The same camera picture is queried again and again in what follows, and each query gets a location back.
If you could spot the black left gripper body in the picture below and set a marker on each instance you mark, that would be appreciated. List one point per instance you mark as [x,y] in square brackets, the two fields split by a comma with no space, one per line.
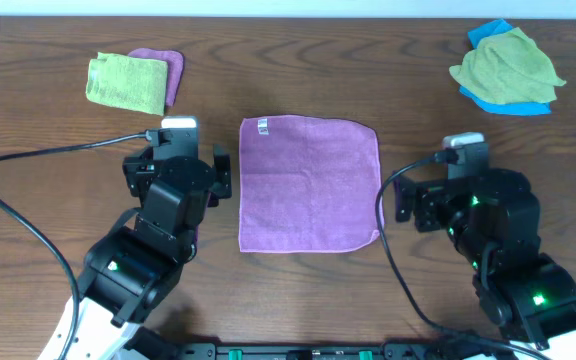
[138,166]

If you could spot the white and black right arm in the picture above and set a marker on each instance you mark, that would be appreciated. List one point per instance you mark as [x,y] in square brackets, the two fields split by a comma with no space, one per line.
[492,219]

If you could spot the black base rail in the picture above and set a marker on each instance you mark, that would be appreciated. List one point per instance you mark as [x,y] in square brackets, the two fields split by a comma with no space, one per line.
[388,351]

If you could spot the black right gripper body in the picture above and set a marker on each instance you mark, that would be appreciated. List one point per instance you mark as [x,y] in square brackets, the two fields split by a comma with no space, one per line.
[427,204]

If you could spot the folded green cloth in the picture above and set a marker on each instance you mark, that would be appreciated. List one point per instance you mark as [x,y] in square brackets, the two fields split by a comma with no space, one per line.
[128,83]

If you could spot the crumpled green cloth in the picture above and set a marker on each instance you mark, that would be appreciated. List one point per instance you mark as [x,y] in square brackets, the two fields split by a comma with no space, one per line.
[508,68]

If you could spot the blue cloth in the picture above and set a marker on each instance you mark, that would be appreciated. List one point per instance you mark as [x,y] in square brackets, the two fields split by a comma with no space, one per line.
[475,36]

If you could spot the purple microfiber cloth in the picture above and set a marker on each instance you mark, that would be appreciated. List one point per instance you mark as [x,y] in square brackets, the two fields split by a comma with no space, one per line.
[307,185]

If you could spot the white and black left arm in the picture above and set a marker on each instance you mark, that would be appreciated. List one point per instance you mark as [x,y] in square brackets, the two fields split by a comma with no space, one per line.
[132,269]

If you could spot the folded purple cloth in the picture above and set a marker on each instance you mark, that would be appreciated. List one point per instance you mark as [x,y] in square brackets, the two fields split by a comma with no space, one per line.
[175,64]

